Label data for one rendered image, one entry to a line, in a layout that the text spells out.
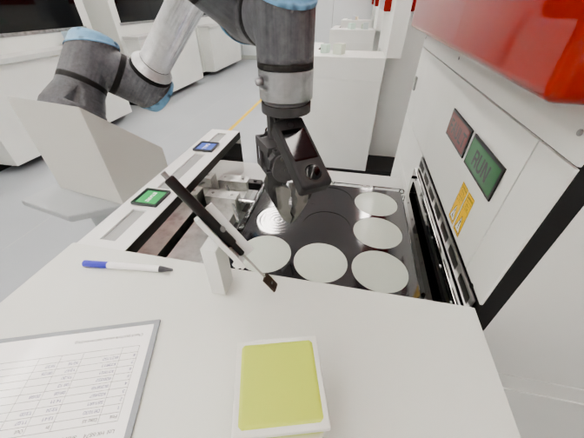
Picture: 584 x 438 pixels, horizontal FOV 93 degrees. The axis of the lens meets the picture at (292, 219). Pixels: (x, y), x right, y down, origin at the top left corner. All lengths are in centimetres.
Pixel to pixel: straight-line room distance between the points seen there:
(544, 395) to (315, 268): 42
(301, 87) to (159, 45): 59
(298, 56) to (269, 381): 35
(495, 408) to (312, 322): 20
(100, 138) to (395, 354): 79
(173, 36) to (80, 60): 24
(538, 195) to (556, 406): 42
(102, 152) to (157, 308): 54
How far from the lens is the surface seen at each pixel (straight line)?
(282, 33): 38
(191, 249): 61
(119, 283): 48
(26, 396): 43
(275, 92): 39
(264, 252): 55
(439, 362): 39
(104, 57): 99
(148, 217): 59
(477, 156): 50
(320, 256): 54
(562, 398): 69
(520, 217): 39
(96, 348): 42
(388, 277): 53
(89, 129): 85
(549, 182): 36
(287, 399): 27
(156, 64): 95
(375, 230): 62
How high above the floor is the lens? 128
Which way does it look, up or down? 38 degrees down
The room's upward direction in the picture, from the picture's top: straight up
